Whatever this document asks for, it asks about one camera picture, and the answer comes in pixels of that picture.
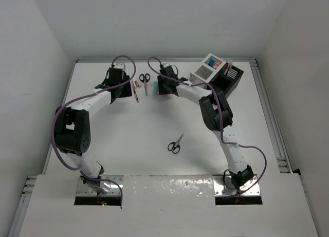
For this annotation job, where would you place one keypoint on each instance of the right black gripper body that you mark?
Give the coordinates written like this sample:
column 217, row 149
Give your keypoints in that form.
column 163, row 85

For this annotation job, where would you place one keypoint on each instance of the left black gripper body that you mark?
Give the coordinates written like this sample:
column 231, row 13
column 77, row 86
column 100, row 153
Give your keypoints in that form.
column 124, row 91

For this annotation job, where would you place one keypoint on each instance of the light blue highlighter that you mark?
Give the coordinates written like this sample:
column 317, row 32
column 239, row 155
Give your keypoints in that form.
column 155, row 88

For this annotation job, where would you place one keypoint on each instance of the thin red pencil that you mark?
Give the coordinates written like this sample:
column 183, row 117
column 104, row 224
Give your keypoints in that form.
column 134, row 91

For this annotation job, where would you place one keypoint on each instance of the blue capped black marker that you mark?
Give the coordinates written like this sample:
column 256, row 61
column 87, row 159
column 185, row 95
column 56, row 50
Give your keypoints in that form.
column 211, row 62

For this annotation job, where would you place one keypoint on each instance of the black handled scissors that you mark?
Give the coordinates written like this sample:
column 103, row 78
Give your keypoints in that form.
column 174, row 147

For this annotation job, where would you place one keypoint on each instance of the red pen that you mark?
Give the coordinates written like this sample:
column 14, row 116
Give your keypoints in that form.
column 228, row 67

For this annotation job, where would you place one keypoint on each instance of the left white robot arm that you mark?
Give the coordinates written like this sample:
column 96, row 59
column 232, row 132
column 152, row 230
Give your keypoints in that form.
column 70, row 130

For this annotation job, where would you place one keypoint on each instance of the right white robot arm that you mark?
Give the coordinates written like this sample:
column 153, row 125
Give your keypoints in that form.
column 217, row 117

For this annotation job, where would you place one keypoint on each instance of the white pink eraser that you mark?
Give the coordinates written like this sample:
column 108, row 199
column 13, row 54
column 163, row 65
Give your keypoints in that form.
column 138, row 83

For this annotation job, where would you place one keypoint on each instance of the white slatted container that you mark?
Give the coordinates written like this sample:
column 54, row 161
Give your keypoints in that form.
column 203, row 72

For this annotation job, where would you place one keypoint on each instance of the black slatted container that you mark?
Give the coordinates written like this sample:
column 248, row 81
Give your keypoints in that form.
column 226, row 83

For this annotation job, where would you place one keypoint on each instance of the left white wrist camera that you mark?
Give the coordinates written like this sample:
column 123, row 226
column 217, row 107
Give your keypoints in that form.
column 120, row 66

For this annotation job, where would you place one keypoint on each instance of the blue handled scissors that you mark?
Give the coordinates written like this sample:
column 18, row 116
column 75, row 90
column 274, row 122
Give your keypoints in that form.
column 144, row 78

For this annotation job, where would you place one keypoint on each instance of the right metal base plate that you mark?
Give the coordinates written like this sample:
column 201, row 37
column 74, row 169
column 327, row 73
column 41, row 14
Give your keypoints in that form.
column 223, row 187

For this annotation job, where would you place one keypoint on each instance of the metal base plate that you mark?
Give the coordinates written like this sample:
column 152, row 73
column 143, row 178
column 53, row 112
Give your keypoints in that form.
column 223, row 187
column 107, row 188

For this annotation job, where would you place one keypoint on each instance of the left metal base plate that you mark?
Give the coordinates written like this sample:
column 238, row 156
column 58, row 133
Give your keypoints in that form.
column 107, row 188

